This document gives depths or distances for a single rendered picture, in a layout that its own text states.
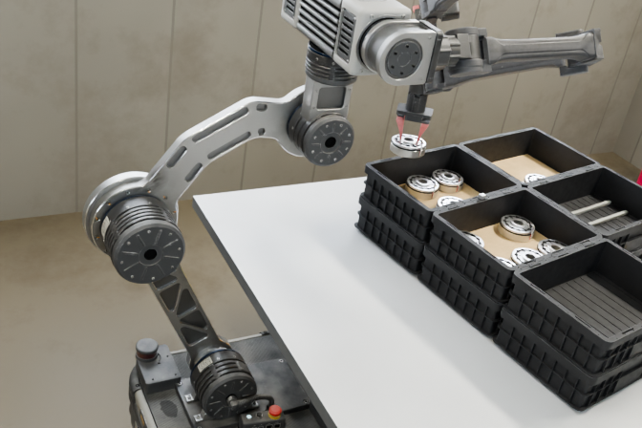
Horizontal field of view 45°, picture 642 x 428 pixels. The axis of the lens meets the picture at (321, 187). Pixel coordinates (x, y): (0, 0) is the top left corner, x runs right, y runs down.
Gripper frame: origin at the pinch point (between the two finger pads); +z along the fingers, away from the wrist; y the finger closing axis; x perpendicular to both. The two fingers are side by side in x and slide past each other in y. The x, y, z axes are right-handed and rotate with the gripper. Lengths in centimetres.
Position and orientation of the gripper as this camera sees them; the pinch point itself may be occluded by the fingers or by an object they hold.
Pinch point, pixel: (409, 138)
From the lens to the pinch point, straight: 232.1
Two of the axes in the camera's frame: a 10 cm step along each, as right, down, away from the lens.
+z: -1.2, 8.8, 4.5
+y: -9.8, -1.9, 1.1
